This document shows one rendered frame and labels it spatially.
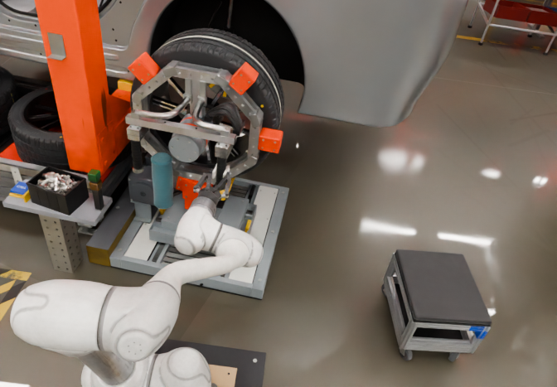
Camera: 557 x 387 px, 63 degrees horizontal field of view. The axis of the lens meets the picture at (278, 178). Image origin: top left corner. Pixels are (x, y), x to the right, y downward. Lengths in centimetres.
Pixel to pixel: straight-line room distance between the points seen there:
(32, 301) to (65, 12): 117
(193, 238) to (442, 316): 117
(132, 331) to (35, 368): 138
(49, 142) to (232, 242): 140
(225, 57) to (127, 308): 115
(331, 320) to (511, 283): 111
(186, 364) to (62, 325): 60
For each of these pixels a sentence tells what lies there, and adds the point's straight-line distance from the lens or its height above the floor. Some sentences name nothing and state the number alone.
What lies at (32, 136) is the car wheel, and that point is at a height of 50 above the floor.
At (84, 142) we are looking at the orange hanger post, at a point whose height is 70.
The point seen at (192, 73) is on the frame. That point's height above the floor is 111.
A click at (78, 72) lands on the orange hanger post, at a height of 104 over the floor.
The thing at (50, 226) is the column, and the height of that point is 32.
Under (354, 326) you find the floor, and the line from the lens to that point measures 240.
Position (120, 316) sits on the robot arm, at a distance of 100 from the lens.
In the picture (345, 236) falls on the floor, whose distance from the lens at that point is 280.
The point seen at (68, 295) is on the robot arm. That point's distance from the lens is 104.
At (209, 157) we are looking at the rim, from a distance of 216.
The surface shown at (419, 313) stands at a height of 34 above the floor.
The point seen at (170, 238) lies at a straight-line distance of 247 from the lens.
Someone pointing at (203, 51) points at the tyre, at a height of 117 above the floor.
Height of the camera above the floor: 192
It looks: 38 degrees down
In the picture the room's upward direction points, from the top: 8 degrees clockwise
